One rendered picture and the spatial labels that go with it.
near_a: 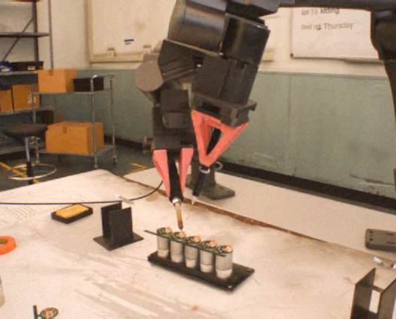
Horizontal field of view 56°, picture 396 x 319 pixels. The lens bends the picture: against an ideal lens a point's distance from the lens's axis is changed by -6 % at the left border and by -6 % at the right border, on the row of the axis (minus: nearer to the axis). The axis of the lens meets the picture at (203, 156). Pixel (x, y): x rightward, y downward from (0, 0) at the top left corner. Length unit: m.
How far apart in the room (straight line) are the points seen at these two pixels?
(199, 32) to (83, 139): 3.54
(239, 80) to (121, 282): 0.34
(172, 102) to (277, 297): 0.33
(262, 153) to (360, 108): 1.04
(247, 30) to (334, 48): 2.76
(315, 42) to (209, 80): 2.83
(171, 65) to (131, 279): 0.32
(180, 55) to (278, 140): 3.07
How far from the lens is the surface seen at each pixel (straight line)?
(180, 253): 0.62
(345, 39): 3.22
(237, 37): 0.51
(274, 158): 3.63
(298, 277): 0.64
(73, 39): 5.68
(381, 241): 0.77
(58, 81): 4.08
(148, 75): 0.65
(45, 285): 0.64
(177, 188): 0.68
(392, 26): 0.65
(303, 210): 0.90
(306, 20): 3.38
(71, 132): 4.04
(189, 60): 0.54
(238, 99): 0.52
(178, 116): 0.61
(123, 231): 0.73
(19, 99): 4.89
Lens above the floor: 1.07
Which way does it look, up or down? 14 degrees down
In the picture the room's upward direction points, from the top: straight up
